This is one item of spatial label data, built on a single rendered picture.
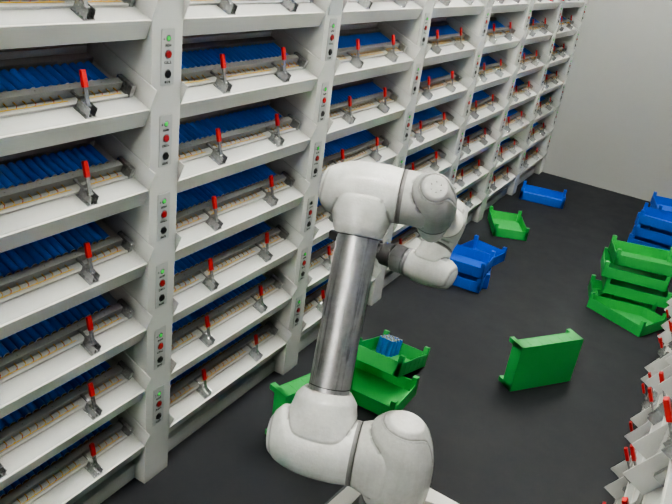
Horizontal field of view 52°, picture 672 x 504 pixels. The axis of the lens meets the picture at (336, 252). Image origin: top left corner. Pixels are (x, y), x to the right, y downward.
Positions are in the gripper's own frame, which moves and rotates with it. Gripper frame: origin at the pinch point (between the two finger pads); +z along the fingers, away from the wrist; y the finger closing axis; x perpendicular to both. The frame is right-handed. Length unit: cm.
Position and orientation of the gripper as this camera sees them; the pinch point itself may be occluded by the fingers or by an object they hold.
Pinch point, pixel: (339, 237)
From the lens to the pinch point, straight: 228.7
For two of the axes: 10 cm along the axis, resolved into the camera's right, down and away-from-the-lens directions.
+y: 5.1, -2.9, 8.1
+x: 1.3, -9.0, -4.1
